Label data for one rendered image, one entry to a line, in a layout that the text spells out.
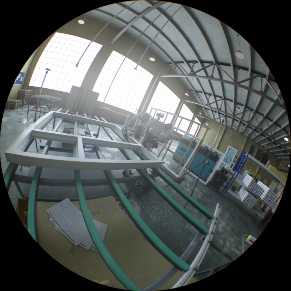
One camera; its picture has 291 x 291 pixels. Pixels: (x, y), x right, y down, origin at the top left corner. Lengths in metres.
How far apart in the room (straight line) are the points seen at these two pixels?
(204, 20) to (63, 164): 8.03
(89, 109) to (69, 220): 7.96
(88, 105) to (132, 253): 8.23
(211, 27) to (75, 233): 8.48
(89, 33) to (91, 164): 10.26
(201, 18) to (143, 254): 8.32
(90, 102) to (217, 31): 10.17
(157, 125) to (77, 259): 1.67
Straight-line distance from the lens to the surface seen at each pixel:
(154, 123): 1.49
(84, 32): 10.49
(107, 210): 0.80
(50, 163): 0.70
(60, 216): 0.76
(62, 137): 1.06
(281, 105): 8.57
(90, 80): 8.38
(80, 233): 0.71
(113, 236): 0.72
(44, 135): 1.10
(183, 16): 7.96
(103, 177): 1.12
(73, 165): 0.70
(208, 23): 7.80
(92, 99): 8.24
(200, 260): 0.67
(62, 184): 0.69
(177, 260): 0.57
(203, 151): 4.52
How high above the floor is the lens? 1.32
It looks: 15 degrees down
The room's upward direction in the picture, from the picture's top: 23 degrees clockwise
